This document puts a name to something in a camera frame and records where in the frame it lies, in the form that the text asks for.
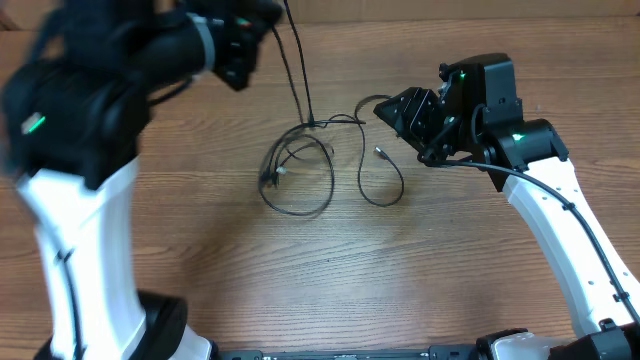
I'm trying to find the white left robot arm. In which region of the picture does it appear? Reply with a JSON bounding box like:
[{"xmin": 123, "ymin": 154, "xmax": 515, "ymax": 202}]
[{"xmin": 2, "ymin": 0, "xmax": 282, "ymax": 359}]

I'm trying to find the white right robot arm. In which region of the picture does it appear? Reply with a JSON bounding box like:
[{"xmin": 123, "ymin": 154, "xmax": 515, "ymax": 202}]
[{"xmin": 374, "ymin": 53, "xmax": 639, "ymax": 359}]

